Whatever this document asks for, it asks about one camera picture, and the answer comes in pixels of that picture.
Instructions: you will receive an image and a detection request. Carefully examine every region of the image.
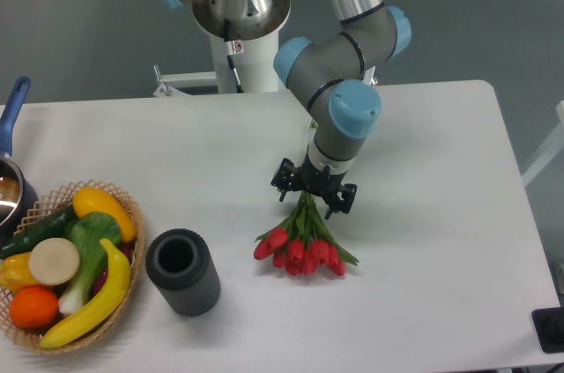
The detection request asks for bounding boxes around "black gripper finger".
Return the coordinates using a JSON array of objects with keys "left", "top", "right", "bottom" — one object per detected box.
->
[
  {"left": 323, "top": 183, "right": 358, "bottom": 220},
  {"left": 271, "top": 158, "right": 301, "bottom": 202}
]

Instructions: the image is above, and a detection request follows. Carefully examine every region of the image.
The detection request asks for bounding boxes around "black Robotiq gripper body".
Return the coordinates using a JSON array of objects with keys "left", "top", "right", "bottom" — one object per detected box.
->
[{"left": 298, "top": 156, "right": 348, "bottom": 201}]

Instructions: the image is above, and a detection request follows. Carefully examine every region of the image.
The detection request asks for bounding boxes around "red tulip bouquet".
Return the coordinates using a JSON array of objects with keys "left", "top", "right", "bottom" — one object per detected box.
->
[{"left": 253, "top": 190, "right": 359, "bottom": 276}]

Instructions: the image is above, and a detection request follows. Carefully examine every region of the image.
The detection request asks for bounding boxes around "dark grey ribbed vase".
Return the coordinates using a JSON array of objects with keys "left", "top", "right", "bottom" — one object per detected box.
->
[{"left": 145, "top": 228, "right": 221, "bottom": 317}]

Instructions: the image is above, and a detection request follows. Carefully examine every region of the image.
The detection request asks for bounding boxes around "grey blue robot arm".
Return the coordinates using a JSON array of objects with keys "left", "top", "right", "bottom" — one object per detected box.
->
[{"left": 165, "top": 0, "right": 412, "bottom": 213}]

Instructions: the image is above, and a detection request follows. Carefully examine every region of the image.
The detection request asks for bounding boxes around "red fruit in basket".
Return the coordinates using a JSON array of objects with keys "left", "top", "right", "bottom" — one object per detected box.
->
[{"left": 91, "top": 243, "right": 133, "bottom": 297}]

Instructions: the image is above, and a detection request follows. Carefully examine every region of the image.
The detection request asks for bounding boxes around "yellow squash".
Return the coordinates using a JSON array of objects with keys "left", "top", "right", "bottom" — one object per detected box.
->
[{"left": 72, "top": 187, "right": 137, "bottom": 243}]

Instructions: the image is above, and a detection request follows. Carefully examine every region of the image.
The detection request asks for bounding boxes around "green bok choy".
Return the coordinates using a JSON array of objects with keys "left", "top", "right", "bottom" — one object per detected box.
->
[{"left": 58, "top": 212, "right": 121, "bottom": 317}]

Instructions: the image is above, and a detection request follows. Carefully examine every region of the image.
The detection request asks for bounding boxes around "yellow banana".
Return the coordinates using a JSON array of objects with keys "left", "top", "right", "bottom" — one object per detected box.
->
[{"left": 39, "top": 238, "right": 131, "bottom": 349}]

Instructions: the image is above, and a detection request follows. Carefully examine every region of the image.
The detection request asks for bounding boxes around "green cucumber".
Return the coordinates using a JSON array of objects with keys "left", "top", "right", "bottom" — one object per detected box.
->
[{"left": 1, "top": 205, "right": 78, "bottom": 260}]

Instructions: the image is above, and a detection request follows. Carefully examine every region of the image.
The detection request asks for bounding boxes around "black device at edge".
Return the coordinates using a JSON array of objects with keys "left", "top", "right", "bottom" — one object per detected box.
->
[{"left": 531, "top": 307, "right": 563, "bottom": 354}]

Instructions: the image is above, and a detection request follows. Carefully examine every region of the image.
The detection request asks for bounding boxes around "woven wicker basket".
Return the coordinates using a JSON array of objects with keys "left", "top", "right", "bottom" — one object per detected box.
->
[{"left": 1, "top": 180, "right": 145, "bottom": 354}]

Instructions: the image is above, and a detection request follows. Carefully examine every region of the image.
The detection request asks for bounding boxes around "beige round disc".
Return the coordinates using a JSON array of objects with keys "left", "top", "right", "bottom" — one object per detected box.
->
[{"left": 28, "top": 238, "right": 80, "bottom": 286}]

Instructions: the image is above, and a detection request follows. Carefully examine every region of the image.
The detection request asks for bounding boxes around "orange fruit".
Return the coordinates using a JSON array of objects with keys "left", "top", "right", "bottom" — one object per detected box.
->
[{"left": 9, "top": 286, "right": 59, "bottom": 329}]

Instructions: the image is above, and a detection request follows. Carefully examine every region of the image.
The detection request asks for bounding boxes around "yellow bell pepper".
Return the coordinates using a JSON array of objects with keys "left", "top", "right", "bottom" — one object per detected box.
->
[{"left": 1, "top": 252, "right": 40, "bottom": 292}]

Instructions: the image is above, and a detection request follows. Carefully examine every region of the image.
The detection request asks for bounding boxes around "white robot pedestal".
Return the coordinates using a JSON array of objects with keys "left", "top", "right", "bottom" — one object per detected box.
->
[{"left": 153, "top": 0, "right": 291, "bottom": 96}]

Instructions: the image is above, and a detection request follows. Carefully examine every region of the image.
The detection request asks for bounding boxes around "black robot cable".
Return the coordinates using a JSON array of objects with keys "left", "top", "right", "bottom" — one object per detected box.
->
[{"left": 222, "top": 19, "right": 245, "bottom": 94}]

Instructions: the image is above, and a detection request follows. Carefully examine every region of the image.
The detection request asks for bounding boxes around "white frame at right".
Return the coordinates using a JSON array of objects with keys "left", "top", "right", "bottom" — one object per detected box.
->
[{"left": 521, "top": 101, "right": 563, "bottom": 187}]

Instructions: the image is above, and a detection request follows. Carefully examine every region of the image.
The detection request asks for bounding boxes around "blue handled saucepan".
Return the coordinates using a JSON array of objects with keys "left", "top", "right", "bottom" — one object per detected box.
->
[{"left": 1, "top": 77, "right": 37, "bottom": 246}]

